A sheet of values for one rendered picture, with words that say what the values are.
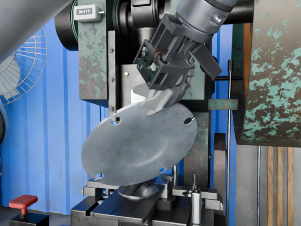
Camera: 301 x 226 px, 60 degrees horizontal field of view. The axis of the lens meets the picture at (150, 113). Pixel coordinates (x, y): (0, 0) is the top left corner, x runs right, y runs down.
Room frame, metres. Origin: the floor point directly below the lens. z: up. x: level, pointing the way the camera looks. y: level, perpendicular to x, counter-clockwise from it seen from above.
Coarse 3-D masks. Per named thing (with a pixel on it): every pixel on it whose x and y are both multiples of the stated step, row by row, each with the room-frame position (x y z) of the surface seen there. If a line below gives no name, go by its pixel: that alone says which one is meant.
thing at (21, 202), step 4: (20, 196) 0.79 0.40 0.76; (24, 196) 0.79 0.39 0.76; (28, 196) 0.78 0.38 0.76; (32, 196) 0.78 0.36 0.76; (36, 196) 0.79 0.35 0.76; (12, 200) 0.76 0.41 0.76; (16, 200) 0.75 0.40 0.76; (20, 200) 0.75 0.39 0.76; (24, 200) 0.76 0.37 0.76; (28, 200) 0.76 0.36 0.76; (32, 200) 0.76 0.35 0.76; (36, 200) 0.78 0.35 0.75; (12, 204) 0.74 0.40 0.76; (16, 204) 0.73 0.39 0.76; (20, 204) 0.73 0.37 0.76; (24, 204) 0.73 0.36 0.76; (28, 204) 0.75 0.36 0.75; (16, 208) 0.74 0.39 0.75; (20, 208) 0.73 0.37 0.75; (24, 208) 0.74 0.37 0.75; (24, 212) 0.76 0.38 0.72
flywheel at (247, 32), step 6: (246, 24) 1.10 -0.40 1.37; (252, 24) 0.82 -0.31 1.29; (246, 30) 1.10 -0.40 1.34; (246, 36) 1.10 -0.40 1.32; (246, 42) 1.10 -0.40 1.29; (246, 48) 1.10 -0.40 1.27; (246, 54) 1.09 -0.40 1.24; (246, 60) 1.08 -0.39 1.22; (246, 66) 1.07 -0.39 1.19; (246, 72) 1.06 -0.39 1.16; (246, 78) 1.04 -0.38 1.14; (246, 84) 1.02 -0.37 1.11; (246, 90) 0.99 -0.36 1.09; (246, 96) 0.96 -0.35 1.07
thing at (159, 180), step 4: (160, 176) 0.93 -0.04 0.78; (148, 180) 0.88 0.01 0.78; (152, 180) 0.88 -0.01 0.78; (156, 180) 0.88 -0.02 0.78; (160, 180) 0.88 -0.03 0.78; (164, 180) 0.88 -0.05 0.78; (168, 180) 0.88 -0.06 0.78; (164, 184) 0.84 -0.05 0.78; (168, 184) 0.86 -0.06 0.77; (168, 188) 0.86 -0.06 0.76; (164, 192) 0.84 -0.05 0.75; (168, 192) 0.86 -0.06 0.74; (160, 196) 0.84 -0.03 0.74; (164, 196) 0.84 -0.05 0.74
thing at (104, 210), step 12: (120, 192) 0.75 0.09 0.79; (132, 192) 0.75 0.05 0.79; (144, 192) 0.75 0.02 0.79; (156, 192) 0.76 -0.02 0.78; (108, 204) 0.68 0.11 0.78; (120, 204) 0.68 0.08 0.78; (132, 204) 0.68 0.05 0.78; (144, 204) 0.68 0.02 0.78; (96, 216) 0.63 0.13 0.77; (108, 216) 0.62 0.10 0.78; (120, 216) 0.61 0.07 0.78; (132, 216) 0.61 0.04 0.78; (144, 216) 0.61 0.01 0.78
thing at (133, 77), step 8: (136, 64) 0.83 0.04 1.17; (120, 72) 0.84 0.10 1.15; (128, 72) 0.84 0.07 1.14; (136, 72) 0.83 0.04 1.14; (120, 80) 0.84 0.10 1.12; (128, 80) 0.84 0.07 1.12; (136, 80) 0.83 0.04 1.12; (120, 88) 0.84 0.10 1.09; (128, 88) 0.84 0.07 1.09; (120, 96) 0.85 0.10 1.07; (128, 96) 0.84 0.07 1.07; (136, 96) 0.83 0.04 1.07; (120, 104) 0.85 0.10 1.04; (128, 104) 0.84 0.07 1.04; (120, 120) 0.83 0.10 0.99
